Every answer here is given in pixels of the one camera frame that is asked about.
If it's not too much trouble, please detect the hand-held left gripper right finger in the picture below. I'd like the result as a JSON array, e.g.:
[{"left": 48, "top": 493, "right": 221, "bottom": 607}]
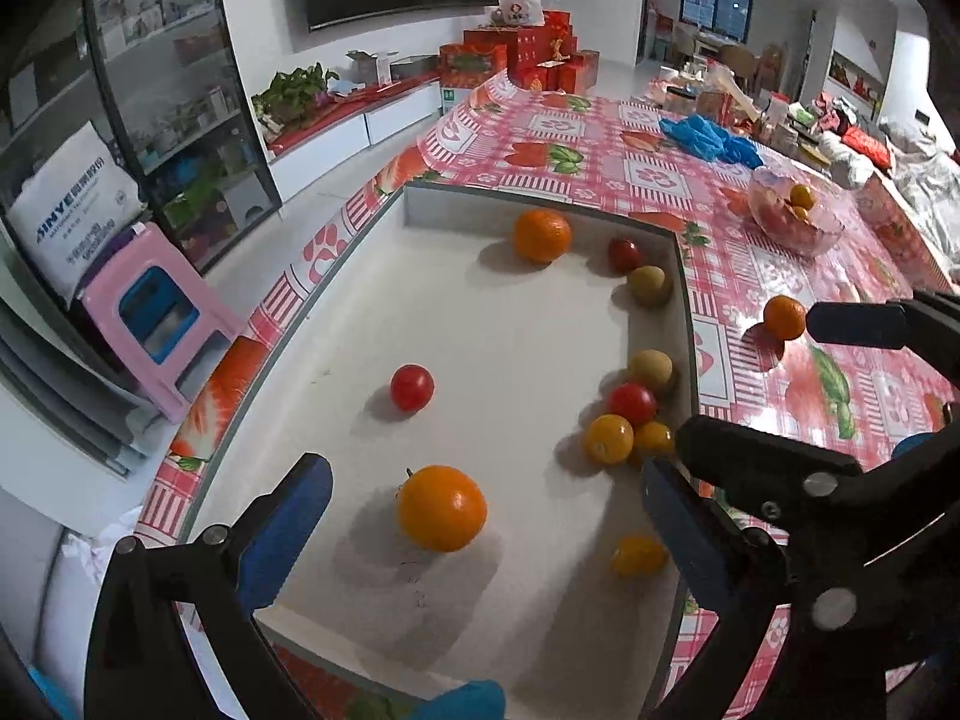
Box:
[{"left": 641, "top": 457, "right": 796, "bottom": 720}]

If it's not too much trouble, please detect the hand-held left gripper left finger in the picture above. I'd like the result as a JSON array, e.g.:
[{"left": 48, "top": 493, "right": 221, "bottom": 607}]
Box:
[{"left": 86, "top": 454, "right": 335, "bottom": 720}]

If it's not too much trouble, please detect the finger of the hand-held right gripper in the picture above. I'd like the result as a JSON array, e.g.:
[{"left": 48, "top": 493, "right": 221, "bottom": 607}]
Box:
[
  {"left": 675, "top": 415, "right": 863, "bottom": 533},
  {"left": 806, "top": 289, "right": 960, "bottom": 353}
]

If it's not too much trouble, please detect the yellow cherry tomato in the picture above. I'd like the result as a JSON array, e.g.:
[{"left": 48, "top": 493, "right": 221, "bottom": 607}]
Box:
[
  {"left": 609, "top": 536, "right": 668, "bottom": 578},
  {"left": 634, "top": 421, "right": 676, "bottom": 460}
]

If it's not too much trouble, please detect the small yellow tomato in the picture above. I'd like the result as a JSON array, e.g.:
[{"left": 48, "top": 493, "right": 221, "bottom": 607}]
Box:
[{"left": 583, "top": 414, "right": 635, "bottom": 466}]

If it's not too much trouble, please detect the tan longan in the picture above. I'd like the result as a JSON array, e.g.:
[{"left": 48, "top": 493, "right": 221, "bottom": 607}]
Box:
[
  {"left": 627, "top": 265, "right": 672, "bottom": 308},
  {"left": 627, "top": 349, "right": 676, "bottom": 395}
]

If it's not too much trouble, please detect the white shallow tray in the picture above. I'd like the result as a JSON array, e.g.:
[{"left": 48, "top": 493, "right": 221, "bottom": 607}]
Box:
[{"left": 176, "top": 180, "right": 702, "bottom": 720}]

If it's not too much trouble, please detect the person's right hand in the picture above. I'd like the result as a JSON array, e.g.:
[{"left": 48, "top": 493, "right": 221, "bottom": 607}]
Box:
[{"left": 892, "top": 431, "right": 942, "bottom": 460}]

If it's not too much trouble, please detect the person's left hand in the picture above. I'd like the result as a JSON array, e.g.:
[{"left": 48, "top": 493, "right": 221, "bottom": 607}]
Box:
[{"left": 433, "top": 679, "right": 509, "bottom": 720}]

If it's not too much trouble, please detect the clear glass bowl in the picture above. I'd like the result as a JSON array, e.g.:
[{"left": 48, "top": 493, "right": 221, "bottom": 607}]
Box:
[{"left": 748, "top": 167, "right": 846, "bottom": 257}]

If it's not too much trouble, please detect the light grey sofa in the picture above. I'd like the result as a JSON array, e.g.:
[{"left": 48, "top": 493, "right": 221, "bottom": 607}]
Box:
[{"left": 817, "top": 90, "right": 960, "bottom": 286}]

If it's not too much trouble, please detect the grey blanket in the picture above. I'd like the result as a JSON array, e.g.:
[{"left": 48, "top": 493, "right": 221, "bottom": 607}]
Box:
[{"left": 881, "top": 120, "right": 960, "bottom": 278}]

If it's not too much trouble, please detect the small red cushion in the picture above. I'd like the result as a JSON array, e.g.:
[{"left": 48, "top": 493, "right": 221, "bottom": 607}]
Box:
[{"left": 841, "top": 126, "right": 893, "bottom": 170}]

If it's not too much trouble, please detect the white crumpled paper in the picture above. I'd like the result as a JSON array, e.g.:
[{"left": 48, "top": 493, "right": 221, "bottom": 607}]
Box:
[{"left": 60, "top": 517, "right": 128, "bottom": 586}]

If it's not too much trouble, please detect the blue plastic bag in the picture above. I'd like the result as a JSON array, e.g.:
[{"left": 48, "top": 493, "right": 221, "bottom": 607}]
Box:
[{"left": 658, "top": 116, "right": 764, "bottom": 168}]

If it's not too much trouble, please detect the stack of grey boards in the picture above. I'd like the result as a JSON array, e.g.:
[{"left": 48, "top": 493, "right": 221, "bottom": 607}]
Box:
[{"left": 0, "top": 292, "right": 162, "bottom": 477}]

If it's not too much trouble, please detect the wooden chair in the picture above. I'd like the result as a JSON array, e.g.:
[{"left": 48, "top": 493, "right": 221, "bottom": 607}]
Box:
[{"left": 720, "top": 43, "right": 758, "bottom": 87}]

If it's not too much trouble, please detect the pink plastic stool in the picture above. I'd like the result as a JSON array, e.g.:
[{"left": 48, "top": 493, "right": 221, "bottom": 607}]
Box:
[{"left": 81, "top": 221, "right": 245, "bottom": 425}]

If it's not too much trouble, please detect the dark window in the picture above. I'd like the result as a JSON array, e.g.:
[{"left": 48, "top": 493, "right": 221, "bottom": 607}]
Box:
[{"left": 681, "top": 0, "right": 753, "bottom": 38}]

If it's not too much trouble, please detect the white low cabinet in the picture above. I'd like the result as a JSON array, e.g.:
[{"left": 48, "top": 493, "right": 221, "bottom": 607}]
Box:
[{"left": 266, "top": 75, "right": 443, "bottom": 181}]

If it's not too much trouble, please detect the white woven sack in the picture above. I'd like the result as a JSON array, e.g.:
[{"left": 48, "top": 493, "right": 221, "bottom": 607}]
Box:
[{"left": 6, "top": 120, "right": 147, "bottom": 308}]

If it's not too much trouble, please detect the stack of red gift boxes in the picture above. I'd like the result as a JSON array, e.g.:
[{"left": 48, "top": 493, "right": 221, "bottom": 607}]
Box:
[{"left": 439, "top": 10, "right": 601, "bottom": 95}]

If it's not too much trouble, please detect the green leafy plant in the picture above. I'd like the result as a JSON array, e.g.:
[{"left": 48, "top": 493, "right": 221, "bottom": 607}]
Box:
[{"left": 251, "top": 64, "right": 340, "bottom": 130}]

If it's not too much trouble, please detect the glass door cabinet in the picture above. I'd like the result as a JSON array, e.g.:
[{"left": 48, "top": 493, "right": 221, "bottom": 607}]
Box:
[{"left": 0, "top": 0, "right": 284, "bottom": 278}]

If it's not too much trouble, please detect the red wall painting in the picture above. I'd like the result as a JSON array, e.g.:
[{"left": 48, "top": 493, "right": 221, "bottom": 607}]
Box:
[{"left": 829, "top": 51, "right": 886, "bottom": 102}]

